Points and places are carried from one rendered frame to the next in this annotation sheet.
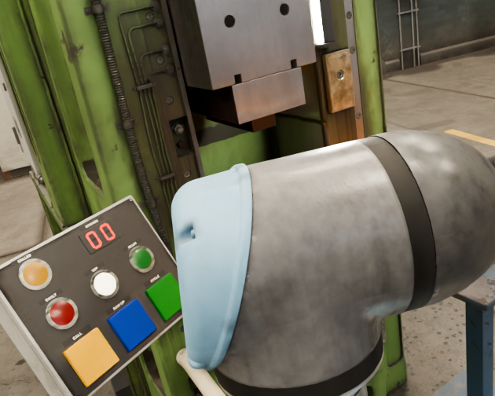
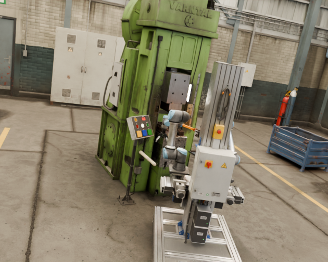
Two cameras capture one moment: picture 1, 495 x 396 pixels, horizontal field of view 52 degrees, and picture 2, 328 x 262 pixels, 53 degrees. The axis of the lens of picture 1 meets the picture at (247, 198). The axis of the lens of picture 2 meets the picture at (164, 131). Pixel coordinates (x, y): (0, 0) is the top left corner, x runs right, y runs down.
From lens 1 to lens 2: 320 cm
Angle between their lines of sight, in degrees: 9
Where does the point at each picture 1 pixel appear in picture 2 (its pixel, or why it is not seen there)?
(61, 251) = (138, 118)
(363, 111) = (192, 117)
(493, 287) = not seen: hidden behind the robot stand
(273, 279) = (175, 115)
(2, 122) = (59, 81)
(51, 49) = (136, 83)
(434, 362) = not seen: hidden behind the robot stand
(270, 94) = (175, 107)
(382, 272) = (180, 117)
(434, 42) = (247, 112)
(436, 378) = not seen: hidden behind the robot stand
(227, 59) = (170, 99)
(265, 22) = (178, 95)
